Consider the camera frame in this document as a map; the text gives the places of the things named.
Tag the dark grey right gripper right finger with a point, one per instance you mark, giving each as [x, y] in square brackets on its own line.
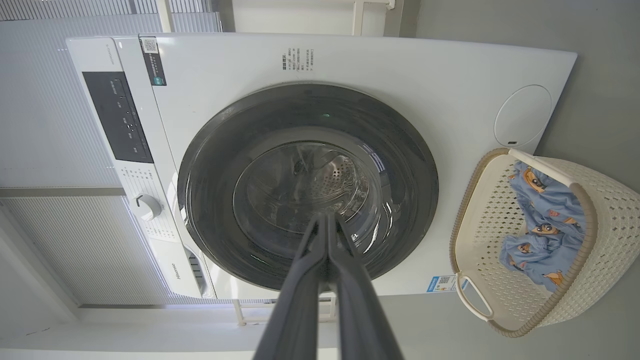
[365, 320]

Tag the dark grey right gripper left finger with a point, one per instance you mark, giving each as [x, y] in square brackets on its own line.
[295, 310]

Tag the round dark glass washer door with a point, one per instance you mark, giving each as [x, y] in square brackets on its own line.
[225, 150]

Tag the blue patterned garment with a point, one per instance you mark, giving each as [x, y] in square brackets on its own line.
[550, 200]
[545, 260]

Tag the stainless steel washing machine drum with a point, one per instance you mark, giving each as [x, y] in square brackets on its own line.
[335, 180]

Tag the white control knob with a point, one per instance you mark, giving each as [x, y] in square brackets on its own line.
[146, 207]

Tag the white front-load washing machine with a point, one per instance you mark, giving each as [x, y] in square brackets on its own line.
[400, 65]

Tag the black washing machine control panel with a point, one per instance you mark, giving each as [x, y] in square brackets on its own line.
[117, 120]

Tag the blue energy label sticker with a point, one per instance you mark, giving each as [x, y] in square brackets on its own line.
[442, 283]

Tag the white detergent drawer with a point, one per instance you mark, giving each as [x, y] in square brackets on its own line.
[172, 270]

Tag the cream perforated laundry basket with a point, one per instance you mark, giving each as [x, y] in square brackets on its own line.
[490, 220]

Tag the round white filter cover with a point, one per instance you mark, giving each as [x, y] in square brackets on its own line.
[522, 115]

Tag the black QR code sticker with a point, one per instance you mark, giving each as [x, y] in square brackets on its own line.
[152, 65]

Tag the white wall pipe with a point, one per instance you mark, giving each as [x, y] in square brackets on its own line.
[357, 20]

